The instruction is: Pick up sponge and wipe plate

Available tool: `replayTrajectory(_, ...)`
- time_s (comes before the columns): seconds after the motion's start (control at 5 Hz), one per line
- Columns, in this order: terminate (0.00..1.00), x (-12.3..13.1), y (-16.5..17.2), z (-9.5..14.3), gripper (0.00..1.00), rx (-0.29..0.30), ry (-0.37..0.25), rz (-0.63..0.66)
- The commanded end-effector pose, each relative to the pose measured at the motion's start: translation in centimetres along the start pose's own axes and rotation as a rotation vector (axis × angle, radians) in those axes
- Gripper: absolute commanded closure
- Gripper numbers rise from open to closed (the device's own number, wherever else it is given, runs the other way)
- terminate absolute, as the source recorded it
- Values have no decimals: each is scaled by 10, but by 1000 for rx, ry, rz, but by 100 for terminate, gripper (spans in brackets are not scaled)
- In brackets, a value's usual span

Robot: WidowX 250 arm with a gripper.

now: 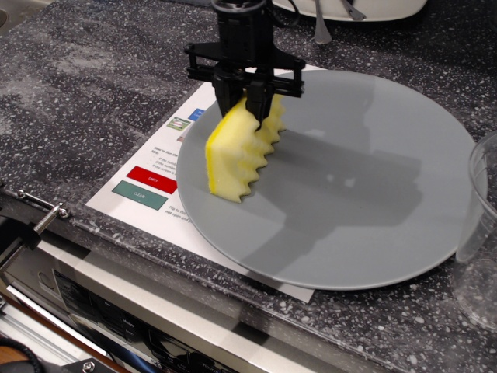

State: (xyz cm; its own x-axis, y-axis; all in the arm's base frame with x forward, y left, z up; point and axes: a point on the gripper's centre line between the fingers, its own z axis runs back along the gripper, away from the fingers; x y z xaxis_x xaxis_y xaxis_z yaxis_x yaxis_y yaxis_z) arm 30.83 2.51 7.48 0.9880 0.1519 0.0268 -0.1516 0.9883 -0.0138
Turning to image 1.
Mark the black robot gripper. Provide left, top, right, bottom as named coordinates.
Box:
left=185, top=1, right=305, bottom=121

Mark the yellow wavy sponge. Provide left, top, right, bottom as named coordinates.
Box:
left=205, top=95, right=286, bottom=203

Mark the round grey plate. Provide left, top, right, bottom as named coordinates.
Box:
left=177, top=70, right=474, bottom=291

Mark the metal utensil in bowl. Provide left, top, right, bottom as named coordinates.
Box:
left=342, top=0, right=367, bottom=21

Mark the white bowl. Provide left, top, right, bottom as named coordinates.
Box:
left=271, top=0, right=428, bottom=23

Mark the metal table clamp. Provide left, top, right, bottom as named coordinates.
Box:
left=1, top=189, right=71, bottom=275

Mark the clear plastic cup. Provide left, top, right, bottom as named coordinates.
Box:
left=453, top=131, right=496, bottom=331

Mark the metal spoon handle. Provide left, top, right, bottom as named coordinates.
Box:
left=314, top=0, right=332, bottom=45

